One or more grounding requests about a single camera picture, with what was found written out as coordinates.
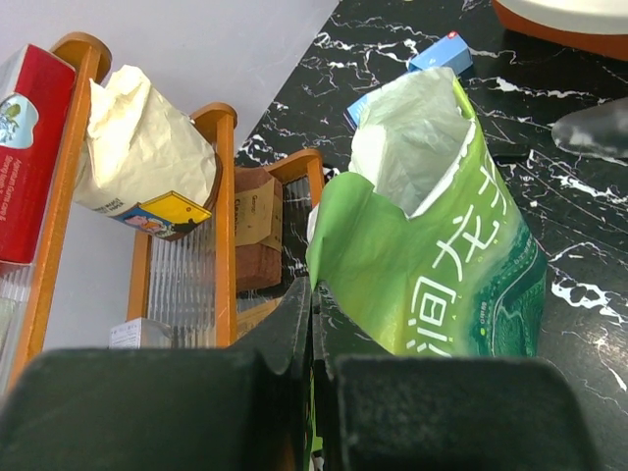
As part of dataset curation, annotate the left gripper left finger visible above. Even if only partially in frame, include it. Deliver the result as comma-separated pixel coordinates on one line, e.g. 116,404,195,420
1,278,312,470

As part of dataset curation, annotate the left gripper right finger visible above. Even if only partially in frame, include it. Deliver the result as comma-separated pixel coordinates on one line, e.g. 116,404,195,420
313,285,602,470

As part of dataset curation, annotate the green litter bag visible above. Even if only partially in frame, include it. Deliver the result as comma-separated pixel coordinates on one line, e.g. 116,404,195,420
306,67,547,359

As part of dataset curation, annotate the clear plastic scoop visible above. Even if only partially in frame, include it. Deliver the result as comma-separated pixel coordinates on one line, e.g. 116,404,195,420
551,97,627,159

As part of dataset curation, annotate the clear plastic box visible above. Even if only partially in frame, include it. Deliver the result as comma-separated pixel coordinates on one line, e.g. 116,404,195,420
109,318,172,348

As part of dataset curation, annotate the red white toothpaste box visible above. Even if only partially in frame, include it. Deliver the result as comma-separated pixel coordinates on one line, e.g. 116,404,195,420
1,44,76,266

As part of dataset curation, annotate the white orange litter box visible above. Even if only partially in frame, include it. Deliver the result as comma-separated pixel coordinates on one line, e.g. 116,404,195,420
492,0,627,61

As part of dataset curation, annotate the brown scouring pad pack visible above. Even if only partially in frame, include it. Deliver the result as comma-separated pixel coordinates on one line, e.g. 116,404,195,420
235,167,283,292

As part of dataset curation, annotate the white paper bag upper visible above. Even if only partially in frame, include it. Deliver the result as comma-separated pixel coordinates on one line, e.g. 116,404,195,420
73,65,222,240

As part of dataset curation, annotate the black plastic piece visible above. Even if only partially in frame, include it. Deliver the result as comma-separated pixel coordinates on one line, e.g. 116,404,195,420
482,120,531,163

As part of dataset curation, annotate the orange wooden shelf rack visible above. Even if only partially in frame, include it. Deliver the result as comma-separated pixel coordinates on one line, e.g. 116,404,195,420
1,32,323,386

